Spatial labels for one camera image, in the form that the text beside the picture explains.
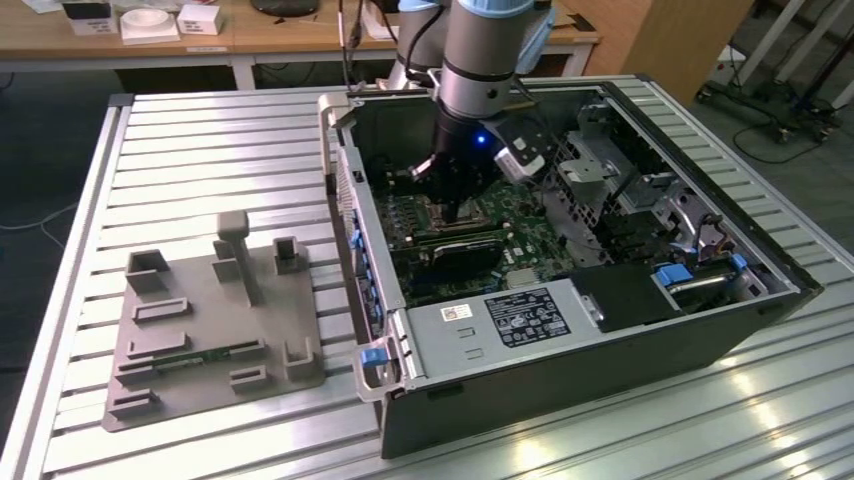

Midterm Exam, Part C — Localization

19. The CPU socket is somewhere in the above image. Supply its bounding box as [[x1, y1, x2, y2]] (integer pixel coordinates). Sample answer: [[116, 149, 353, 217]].
[[419, 192, 485, 234]]

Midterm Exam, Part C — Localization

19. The green motherboard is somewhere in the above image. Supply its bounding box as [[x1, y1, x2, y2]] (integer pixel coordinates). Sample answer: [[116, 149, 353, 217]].
[[369, 174, 576, 309]]

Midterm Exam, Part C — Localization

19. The black graphics card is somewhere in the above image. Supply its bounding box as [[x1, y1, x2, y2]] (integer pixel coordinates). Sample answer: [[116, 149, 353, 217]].
[[424, 237, 507, 280]]

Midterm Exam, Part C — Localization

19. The silver perforated drive cage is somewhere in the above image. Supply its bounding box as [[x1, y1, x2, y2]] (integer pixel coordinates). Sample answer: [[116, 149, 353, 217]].
[[543, 102, 675, 266]]

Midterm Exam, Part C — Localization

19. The white paper box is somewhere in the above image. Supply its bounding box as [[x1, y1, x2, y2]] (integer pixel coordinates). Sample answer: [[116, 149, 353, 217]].
[[363, 0, 401, 41]]

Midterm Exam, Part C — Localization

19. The black plastic shroud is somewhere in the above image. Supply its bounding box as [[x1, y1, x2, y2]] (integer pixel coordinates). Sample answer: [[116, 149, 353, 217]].
[[571, 262, 690, 335]]

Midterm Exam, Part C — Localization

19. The wooden desk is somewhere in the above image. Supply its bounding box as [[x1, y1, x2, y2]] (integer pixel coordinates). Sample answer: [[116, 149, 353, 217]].
[[0, 0, 603, 92]]

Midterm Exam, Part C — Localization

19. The grey power supply unit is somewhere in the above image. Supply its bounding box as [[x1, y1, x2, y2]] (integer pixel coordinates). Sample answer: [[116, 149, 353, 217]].
[[391, 277, 605, 390]]

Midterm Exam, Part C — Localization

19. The wooden cabinet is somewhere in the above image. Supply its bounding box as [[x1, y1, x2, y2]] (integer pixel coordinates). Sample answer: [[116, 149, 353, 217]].
[[584, 0, 759, 107]]

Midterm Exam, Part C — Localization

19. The blue drive latch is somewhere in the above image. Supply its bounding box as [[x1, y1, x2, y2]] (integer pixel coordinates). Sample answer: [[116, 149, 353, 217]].
[[655, 264, 694, 290]]

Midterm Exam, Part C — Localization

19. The black round object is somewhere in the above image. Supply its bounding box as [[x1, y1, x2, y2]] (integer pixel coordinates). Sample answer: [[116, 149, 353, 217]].
[[249, 0, 323, 15]]

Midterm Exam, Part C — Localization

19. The black wheeled stand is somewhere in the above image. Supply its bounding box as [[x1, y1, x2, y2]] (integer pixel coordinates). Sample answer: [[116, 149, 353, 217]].
[[692, 0, 854, 147]]

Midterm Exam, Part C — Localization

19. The grey parts rack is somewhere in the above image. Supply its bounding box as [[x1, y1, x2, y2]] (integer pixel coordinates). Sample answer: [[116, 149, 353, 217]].
[[98, 209, 329, 434]]

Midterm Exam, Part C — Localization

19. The plain white box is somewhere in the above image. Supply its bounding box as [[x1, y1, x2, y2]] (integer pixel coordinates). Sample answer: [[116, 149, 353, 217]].
[[174, 3, 227, 37]]

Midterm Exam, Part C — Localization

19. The black PC case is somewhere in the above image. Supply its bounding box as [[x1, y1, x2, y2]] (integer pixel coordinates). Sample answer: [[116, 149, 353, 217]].
[[316, 79, 826, 460]]

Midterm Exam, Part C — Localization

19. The green RAM stick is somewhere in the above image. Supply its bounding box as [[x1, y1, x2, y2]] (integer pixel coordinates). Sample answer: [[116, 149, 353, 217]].
[[150, 348, 236, 375]]

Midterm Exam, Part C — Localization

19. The white box black insert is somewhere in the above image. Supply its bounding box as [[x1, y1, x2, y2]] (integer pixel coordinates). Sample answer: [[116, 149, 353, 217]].
[[62, 0, 114, 37]]

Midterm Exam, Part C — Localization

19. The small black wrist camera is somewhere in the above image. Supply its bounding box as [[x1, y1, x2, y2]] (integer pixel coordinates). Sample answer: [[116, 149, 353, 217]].
[[407, 155, 439, 182]]

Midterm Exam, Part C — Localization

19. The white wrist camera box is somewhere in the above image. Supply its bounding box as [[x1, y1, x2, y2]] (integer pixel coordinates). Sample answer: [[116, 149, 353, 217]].
[[480, 117, 549, 185]]

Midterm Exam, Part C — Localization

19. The silver metal bracket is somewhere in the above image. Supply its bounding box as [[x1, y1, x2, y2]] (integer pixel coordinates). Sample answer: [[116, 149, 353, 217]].
[[559, 158, 619, 184]]

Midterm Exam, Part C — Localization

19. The black hanging cable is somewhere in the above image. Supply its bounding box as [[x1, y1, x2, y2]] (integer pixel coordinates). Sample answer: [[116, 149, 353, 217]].
[[336, 0, 367, 94]]

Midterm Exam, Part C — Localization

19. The multicolour wire bundle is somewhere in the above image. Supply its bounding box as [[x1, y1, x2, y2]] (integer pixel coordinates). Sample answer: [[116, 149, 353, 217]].
[[690, 214, 735, 264]]

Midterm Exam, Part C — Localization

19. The white floor cable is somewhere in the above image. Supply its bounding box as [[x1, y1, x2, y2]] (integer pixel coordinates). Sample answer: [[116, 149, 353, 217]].
[[0, 203, 76, 247]]

